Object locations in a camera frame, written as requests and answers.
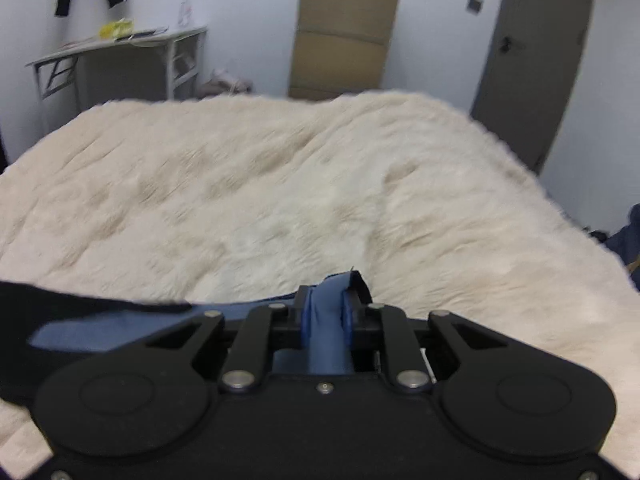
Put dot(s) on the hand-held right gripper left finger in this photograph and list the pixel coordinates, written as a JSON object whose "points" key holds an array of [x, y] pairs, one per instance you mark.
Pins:
{"points": [[305, 322]]}

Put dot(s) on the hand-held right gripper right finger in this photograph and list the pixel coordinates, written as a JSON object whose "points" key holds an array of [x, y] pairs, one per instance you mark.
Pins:
{"points": [[346, 320]]}

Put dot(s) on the blue and black garment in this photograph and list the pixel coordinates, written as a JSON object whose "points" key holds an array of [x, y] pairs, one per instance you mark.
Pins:
{"points": [[327, 330]]}

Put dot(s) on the cream fluffy blanket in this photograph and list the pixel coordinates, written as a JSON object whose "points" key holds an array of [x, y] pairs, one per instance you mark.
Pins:
{"points": [[300, 185]]}

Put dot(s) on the dark blue cloth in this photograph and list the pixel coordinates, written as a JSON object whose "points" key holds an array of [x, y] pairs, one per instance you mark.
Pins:
{"points": [[625, 247]]}

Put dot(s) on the tall cardboard box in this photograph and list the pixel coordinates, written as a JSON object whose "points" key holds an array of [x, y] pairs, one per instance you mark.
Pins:
{"points": [[345, 30]]}

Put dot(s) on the grey folding table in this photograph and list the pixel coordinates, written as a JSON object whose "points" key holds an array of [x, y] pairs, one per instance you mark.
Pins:
{"points": [[125, 70]]}

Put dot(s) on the grey door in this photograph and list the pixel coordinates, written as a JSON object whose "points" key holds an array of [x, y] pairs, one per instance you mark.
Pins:
{"points": [[535, 60]]}

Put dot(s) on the clear plastic bottle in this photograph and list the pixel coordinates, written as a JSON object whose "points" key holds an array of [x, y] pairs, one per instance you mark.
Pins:
{"points": [[185, 12]]}

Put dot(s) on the yellow packet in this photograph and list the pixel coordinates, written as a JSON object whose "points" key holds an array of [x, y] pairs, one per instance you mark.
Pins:
{"points": [[117, 29]]}

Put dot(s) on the wall light switch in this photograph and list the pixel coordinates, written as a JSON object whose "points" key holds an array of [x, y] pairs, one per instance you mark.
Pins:
{"points": [[475, 4]]}

